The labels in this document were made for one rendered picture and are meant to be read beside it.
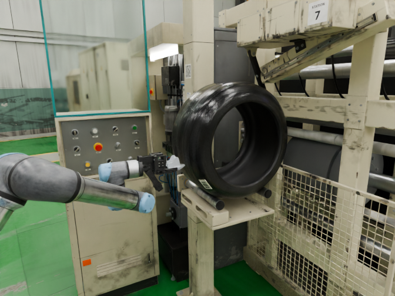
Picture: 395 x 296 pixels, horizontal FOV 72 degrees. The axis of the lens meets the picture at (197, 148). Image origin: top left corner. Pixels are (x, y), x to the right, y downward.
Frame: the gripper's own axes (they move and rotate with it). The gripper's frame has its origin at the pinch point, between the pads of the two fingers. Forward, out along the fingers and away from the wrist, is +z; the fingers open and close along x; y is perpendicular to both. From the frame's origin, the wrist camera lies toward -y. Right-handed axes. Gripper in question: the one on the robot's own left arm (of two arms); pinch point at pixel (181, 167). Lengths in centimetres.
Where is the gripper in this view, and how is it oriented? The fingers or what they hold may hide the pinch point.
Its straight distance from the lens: 123.3
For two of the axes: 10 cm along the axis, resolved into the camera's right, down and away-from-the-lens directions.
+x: -4.5, -1.9, 8.7
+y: -0.1, -9.8, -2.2
